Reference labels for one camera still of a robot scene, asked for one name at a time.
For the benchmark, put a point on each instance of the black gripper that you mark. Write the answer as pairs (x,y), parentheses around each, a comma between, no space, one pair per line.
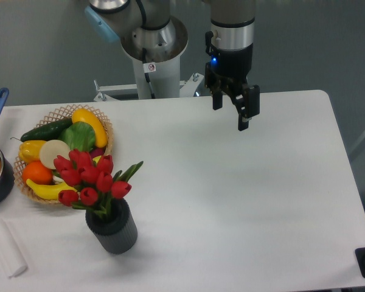
(227,72)

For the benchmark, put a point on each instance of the woven wicker basket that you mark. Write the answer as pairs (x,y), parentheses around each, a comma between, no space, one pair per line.
(60,113)

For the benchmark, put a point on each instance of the white garlic bulb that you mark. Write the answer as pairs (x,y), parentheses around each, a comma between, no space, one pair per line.
(57,179)

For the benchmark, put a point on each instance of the red tulip bouquet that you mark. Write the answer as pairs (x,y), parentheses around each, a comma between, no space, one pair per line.
(93,186)

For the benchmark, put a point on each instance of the orange fruit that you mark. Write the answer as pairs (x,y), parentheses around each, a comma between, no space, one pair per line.
(38,173)

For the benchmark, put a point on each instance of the purple eggplant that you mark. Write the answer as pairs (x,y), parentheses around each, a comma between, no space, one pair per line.
(97,152)

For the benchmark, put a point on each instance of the yellow bell pepper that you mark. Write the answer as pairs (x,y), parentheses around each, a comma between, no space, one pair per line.
(29,151)

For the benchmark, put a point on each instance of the green cucumber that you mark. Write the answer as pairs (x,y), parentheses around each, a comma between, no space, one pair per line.
(47,132)

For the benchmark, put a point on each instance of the yellow banana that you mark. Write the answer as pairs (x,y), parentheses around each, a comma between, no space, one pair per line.
(48,192)

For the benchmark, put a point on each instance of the yellow squash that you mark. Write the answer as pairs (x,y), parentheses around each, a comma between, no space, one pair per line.
(87,116)

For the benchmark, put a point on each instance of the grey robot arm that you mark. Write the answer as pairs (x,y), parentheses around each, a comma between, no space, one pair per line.
(155,40)

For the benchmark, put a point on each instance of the white round onion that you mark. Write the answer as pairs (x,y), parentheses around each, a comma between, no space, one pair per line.
(50,150)

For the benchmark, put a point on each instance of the green leafy vegetable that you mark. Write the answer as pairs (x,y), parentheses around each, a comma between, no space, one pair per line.
(79,135)

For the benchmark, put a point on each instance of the white folded cloth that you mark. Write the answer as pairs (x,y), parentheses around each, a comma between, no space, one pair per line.
(11,257)

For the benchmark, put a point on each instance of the dark grey ribbed vase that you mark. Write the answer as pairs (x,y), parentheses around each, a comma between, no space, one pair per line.
(120,234)

